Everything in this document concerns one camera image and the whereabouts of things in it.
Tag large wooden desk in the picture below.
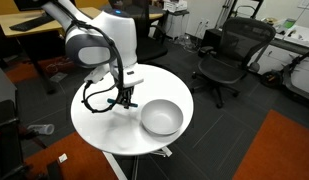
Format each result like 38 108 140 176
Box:
0 6 103 95

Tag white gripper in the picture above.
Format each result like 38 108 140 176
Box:
108 63 145 110

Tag small wooden desk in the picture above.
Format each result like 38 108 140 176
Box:
148 12 165 21

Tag clear plastic cup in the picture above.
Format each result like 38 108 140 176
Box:
27 123 56 136

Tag grey cabinet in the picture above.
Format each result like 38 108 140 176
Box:
0 61 18 110

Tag black floor box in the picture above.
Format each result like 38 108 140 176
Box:
202 28 225 52

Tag green box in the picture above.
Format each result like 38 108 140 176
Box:
281 18 297 30

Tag white cabinet under printer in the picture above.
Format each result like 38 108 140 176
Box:
163 11 190 40

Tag black metal stand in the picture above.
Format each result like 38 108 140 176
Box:
215 0 266 30

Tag white counter with cabinets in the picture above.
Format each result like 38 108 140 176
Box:
248 18 309 95

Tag tangled floor cables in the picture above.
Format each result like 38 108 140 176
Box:
45 54 82 76

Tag black keyboard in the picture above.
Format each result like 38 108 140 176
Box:
8 14 57 33

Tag grey power strip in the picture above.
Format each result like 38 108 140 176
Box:
48 71 69 84

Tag white round bowl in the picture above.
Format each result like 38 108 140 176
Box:
140 98 184 136

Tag black monitor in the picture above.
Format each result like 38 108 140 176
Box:
13 0 46 12

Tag black chair with armrest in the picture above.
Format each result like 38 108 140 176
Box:
0 99 66 180

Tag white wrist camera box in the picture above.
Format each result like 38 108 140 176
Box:
83 64 112 85

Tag small white paper tag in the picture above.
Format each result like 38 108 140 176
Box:
57 152 69 164

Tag black electric scooter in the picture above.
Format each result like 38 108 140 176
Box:
259 49 309 103

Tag black mesh office chair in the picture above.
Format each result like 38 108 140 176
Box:
190 17 277 109

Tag white printer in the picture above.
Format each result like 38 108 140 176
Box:
162 0 189 14

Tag white table base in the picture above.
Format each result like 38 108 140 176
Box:
101 145 174 180

